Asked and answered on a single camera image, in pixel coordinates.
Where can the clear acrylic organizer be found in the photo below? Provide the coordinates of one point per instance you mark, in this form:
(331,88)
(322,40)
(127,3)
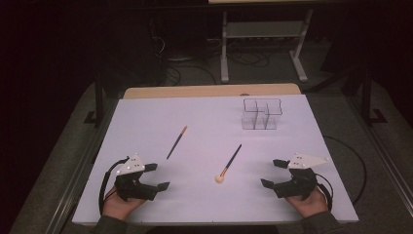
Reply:
(256,112)

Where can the person's right hand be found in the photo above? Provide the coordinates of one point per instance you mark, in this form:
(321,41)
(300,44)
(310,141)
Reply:
(310,206)

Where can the white metal desk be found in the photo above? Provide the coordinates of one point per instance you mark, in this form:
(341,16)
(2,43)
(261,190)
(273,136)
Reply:
(224,48)

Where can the aluminium rail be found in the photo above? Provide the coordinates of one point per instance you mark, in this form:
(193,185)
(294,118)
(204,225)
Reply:
(389,169)
(73,191)

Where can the black metal stand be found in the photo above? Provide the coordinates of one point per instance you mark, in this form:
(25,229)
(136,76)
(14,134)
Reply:
(367,97)
(99,100)

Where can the person's left hand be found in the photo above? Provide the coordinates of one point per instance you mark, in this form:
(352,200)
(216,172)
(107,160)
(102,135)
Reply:
(118,208)

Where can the round cream-bristled makeup brush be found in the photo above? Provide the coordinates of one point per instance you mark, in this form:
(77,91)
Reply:
(232,159)

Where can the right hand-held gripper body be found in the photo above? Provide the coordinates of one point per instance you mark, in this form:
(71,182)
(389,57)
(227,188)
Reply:
(302,185)

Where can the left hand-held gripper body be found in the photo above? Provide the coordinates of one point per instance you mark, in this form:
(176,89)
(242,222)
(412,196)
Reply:
(130,188)

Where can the thin black makeup brush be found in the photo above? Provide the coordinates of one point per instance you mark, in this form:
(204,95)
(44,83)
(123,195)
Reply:
(175,144)

